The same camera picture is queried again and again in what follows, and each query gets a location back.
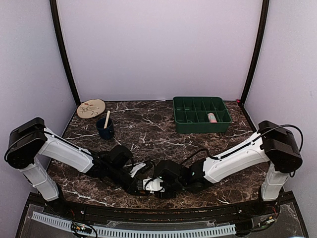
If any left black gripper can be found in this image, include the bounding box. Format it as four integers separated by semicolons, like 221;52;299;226
107;165;149;196

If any green compartment tray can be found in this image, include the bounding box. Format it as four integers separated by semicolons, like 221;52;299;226
173;96;232;133

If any pink patterned sock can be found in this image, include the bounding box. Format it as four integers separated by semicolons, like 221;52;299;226
208;113;217;123

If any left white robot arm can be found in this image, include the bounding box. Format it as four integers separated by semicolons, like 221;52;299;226
4;118;145;216

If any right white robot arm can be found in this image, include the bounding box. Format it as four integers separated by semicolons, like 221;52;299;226
144;120;303;215

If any dark blue mug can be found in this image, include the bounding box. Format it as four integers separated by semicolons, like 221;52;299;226
96;118;114;140

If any wooden stick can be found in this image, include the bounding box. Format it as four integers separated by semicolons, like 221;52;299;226
104;110;110;129

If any round beige embroidered coaster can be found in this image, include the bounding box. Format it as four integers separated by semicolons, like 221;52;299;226
76;99;106;119

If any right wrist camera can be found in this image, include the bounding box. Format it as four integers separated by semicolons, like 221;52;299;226
154;160;183;184

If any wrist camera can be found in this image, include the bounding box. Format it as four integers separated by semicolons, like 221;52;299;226
109;145;133;169
154;160;183;184

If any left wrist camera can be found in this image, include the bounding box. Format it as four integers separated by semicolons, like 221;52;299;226
109;145;133;169

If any black front rail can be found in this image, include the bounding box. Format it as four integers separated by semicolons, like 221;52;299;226
45;200;280;223

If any white slotted cable duct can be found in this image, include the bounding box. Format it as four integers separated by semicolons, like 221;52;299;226
31;212;236;238

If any left black frame post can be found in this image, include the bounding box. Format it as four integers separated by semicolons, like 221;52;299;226
49;0;81;106

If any black frame post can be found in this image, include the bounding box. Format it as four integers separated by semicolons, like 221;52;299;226
49;0;81;106
240;0;270;105

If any right black frame post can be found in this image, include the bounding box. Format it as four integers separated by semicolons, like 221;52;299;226
240;0;270;105

